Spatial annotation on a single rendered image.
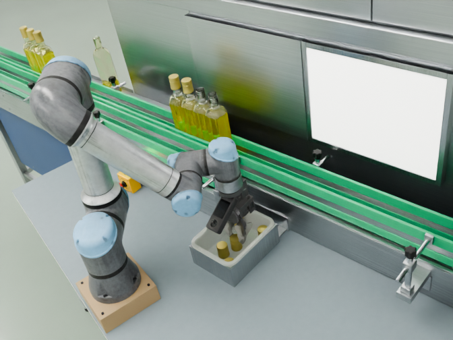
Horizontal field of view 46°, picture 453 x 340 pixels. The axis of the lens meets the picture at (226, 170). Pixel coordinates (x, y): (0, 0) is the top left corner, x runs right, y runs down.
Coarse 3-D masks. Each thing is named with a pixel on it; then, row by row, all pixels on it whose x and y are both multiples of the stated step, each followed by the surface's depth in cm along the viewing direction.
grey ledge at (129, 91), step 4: (92, 76) 250; (96, 76) 247; (92, 80) 249; (96, 80) 248; (100, 80) 246; (124, 88) 236; (128, 88) 233; (124, 92) 235; (128, 92) 234; (132, 92) 233; (136, 96) 230; (140, 96) 230; (144, 100) 227; (148, 100) 226; (152, 100) 226; (156, 104) 223; (160, 104) 222; (164, 108) 219; (168, 108) 219
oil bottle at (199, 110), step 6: (198, 108) 176; (204, 108) 175; (198, 114) 177; (204, 114) 175; (198, 120) 179; (204, 120) 177; (198, 126) 181; (204, 126) 178; (198, 132) 183; (204, 132) 180; (204, 138) 182
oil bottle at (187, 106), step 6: (186, 102) 179; (192, 102) 178; (186, 108) 180; (192, 108) 178; (186, 114) 182; (192, 114) 179; (186, 120) 184; (192, 120) 181; (186, 126) 186; (192, 126) 183; (192, 132) 185
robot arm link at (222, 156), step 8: (216, 144) 145; (224, 144) 144; (232, 144) 144; (208, 152) 146; (216, 152) 143; (224, 152) 142; (232, 152) 144; (208, 160) 145; (216, 160) 144; (224, 160) 144; (232, 160) 144; (208, 168) 145; (216, 168) 145; (224, 168) 145; (232, 168) 146; (216, 176) 149; (224, 176) 147; (232, 176) 148
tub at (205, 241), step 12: (252, 216) 170; (264, 216) 166; (204, 228) 166; (252, 228) 173; (192, 240) 163; (204, 240) 166; (216, 240) 171; (228, 240) 170; (252, 240) 169; (204, 252) 158; (216, 252) 167; (240, 252) 166; (228, 264) 153
